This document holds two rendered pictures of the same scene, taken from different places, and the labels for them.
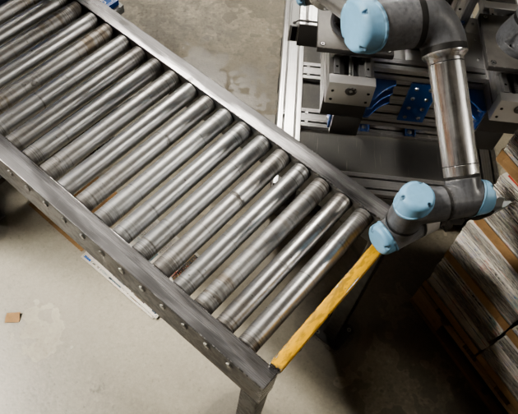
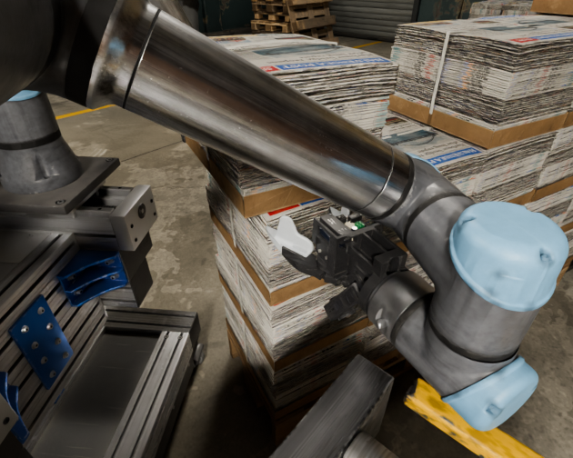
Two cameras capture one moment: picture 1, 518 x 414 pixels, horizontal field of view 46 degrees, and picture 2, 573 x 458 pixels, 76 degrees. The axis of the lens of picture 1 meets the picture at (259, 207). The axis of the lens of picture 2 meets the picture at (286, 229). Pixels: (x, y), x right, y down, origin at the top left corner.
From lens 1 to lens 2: 120 cm
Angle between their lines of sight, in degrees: 56
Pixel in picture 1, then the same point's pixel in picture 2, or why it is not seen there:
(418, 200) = (536, 224)
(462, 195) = (442, 181)
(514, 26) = (22, 156)
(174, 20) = not seen: outside the picture
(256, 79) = not seen: outside the picture
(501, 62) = (66, 195)
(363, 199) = (321, 443)
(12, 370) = not seen: outside the picture
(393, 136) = (48, 420)
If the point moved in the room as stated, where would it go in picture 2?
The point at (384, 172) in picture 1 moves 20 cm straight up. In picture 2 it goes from (104, 444) to (77, 400)
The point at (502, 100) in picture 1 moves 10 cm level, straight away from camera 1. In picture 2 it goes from (125, 215) to (96, 201)
